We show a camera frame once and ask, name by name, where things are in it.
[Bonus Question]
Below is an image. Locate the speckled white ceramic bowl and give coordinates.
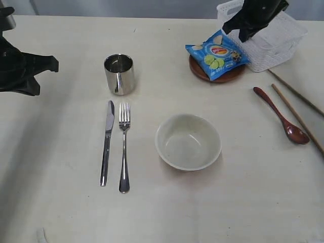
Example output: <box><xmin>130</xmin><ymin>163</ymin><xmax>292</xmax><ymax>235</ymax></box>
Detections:
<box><xmin>154</xmin><ymin>113</ymin><xmax>222</xmax><ymax>172</ymax></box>

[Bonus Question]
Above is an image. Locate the silver metal fork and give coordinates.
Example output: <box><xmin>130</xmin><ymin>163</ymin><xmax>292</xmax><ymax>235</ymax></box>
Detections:
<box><xmin>119</xmin><ymin>103</ymin><xmax>131</xmax><ymax>193</ymax></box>

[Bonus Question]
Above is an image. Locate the brown round plate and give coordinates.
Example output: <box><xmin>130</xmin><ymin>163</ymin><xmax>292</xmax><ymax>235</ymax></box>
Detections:
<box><xmin>188</xmin><ymin>55</ymin><xmax>246</xmax><ymax>84</ymax></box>

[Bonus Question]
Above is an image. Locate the white perforated plastic basket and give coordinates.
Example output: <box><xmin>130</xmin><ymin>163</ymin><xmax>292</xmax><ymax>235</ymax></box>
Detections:
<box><xmin>227</xmin><ymin>1</ymin><xmax>307</xmax><ymax>72</ymax></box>

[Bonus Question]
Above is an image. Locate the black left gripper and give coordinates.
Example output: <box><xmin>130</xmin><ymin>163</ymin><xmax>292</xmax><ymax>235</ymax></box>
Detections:
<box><xmin>222</xmin><ymin>0</ymin><xmax>289</xmax><ymax>43</ymax></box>

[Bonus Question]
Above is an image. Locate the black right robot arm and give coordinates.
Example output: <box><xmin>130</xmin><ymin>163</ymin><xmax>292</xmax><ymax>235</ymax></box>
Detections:
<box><xmin>1</xmin><ymin>5</ymin><xmax>59</xmax><ymax>96</ymax></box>

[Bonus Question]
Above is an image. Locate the wooden chopstick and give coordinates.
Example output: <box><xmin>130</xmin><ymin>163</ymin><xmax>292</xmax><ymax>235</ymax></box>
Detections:
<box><xmin>267</xmin><ymin>69</ymin><xmax>324</xmax><ymax>117</ymax></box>
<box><xmin>271</xmin><ymin>84</ymin><xmax>323</xmax><ymax>156</ymax></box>

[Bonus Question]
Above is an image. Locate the silver table knife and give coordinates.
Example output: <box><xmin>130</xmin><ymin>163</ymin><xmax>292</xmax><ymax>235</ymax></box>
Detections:
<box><xmin>100</xmin><ymin>100</ymin><xmax>115</xmax><ymax>187</ymax></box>

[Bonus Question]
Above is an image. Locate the blue Lay's chips bag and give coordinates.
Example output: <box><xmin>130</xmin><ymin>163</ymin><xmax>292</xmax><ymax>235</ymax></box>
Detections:
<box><xmin>185</xmin><ymin>30</ymin><xmax>250</xmax><ymax>81</ymax></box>

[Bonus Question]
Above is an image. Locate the brown wooden spoon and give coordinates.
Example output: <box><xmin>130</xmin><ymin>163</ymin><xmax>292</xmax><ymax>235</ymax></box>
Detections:
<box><xmin>253</xmin><ymin>87</ymin><xmax>310</xmax><ymax>145</ymax></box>

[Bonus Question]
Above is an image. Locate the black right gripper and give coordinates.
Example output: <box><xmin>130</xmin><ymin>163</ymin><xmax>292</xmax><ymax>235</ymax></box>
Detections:
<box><xmin>1</xmin><ymin>37</ymin><xmax>59</xmax><ymax>96</ymax></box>

